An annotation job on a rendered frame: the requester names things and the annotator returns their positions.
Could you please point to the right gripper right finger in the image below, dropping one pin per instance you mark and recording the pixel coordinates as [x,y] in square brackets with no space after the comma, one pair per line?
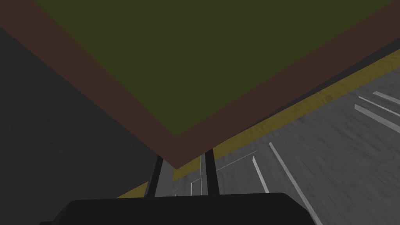
[210,178]

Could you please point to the green table with brown rim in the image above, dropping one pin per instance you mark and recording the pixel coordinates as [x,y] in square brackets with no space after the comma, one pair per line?
[200,62]

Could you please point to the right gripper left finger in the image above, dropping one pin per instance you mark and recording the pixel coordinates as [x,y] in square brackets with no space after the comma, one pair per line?
[161,182]

